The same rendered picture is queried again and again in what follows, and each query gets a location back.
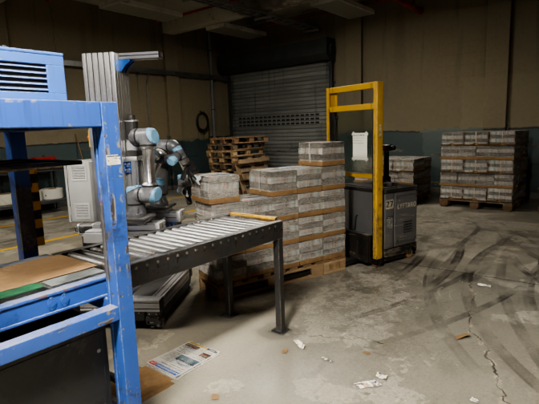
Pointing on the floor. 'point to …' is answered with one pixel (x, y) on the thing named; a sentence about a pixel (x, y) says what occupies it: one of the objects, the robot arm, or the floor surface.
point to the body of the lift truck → (407, 193)
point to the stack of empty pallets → (233, 151)
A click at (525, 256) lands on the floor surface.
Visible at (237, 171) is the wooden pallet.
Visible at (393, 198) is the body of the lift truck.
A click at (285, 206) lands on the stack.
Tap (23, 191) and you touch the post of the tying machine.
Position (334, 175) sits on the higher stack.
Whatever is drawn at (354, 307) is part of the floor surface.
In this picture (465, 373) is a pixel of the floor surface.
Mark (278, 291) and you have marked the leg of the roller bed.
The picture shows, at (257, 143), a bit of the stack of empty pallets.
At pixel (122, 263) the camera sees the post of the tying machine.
